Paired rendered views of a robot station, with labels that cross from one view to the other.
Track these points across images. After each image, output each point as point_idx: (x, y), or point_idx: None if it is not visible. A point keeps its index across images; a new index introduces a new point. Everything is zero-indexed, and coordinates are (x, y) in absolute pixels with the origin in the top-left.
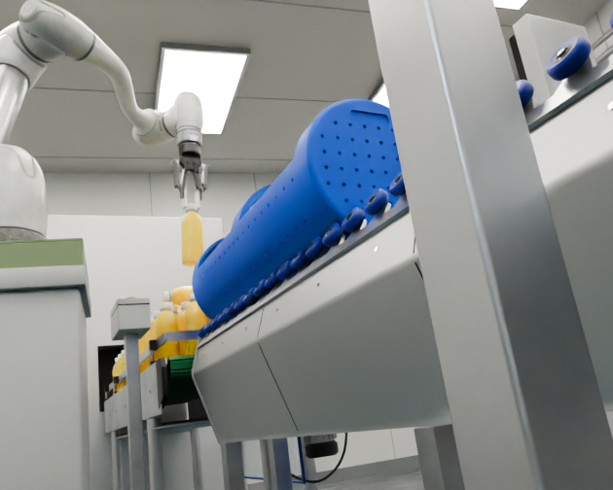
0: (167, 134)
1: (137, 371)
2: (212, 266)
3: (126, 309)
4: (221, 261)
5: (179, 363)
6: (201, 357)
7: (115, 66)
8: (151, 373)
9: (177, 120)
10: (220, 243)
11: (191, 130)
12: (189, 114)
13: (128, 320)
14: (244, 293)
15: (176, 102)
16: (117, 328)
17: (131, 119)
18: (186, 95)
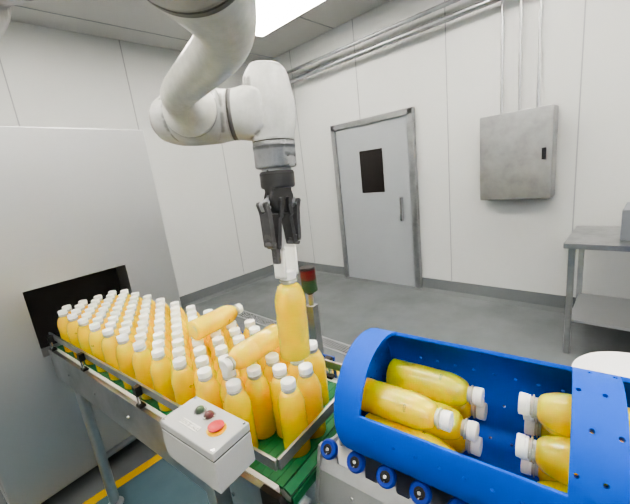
0: (231, 138)
1: (229, 500)
2: (446, 473)
3: (226, 460)
4: (498, 498)
5: (300, 492)
6: (345, 497)
7: (250, 37)
8: (236, 480)
9: (264, 123)
10: (497, 471)
11: (289, 148)
12: (286, 115)
13: (230, 472)
14: None
15: (258, 84)
16: (210, 483)
17: (180, 114)
18: (277, 74)
